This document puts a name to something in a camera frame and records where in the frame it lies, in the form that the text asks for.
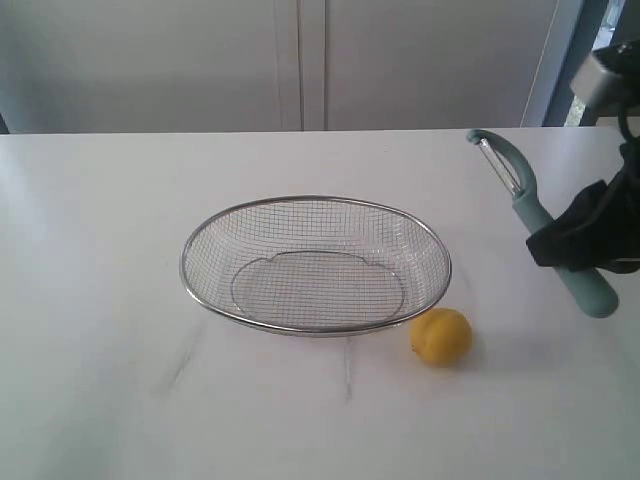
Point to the teal vegetable peeler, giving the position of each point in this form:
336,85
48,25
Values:
590,290

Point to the yellow lemon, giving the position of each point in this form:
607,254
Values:
441,337

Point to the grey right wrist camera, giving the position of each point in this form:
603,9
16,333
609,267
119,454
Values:
608,76

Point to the metal wire mesh basket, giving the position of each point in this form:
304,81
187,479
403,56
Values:
316,266

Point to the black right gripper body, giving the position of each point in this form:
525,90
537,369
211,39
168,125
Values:
600,228

